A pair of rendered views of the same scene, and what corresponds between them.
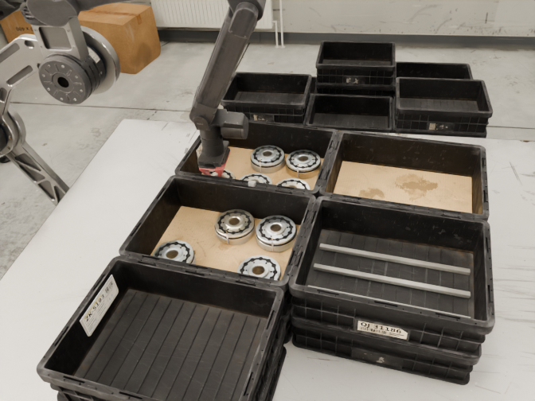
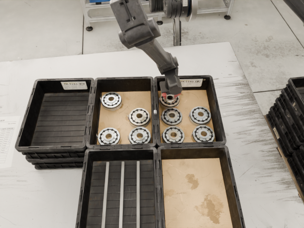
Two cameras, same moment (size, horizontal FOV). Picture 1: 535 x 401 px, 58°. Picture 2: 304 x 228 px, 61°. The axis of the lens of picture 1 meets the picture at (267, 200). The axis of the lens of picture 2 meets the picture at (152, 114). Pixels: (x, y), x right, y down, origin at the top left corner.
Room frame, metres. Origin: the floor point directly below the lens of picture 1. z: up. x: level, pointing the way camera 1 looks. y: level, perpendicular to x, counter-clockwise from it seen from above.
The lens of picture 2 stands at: (0.71, -0.58, 1.90)
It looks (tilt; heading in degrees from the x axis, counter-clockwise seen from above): 56 degrees down; 69
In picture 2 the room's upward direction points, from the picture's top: straight up
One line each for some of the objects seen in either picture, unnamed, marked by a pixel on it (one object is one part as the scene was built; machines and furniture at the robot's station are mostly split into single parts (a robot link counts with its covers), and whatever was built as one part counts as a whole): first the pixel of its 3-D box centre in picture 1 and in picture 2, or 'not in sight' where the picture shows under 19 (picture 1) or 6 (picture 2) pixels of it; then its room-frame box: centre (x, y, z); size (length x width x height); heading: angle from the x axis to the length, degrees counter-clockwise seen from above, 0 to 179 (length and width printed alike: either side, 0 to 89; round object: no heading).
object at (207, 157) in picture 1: (212, 145); (171, 83); (1.09, 0.14, 0.98); 0.10 x 0.07 x 0.07; 167
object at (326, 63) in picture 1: (353, 91); not in sight; (2.40, -0.53, 0.37); 0.40 x 0.30 x 0.45; 76
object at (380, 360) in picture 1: (385, 300); not in sight; (0.70, -0.26, 0.76); 0.40 x 0.30 x 0.12; 70
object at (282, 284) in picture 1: (221, 226); (123, 110); (0.84, 0.11, 0.92); 0.40 x 0.30 x 0.02; 70
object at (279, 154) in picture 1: (267, 155); (200, 114); (1.19, -0.01, 0.86); 0.10 x 0.10 x 0.01
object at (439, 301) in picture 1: (390, 270); (121, 199); (0.70, -0.26, 0.87); 0.40 x 0.30 x 0.11; 70
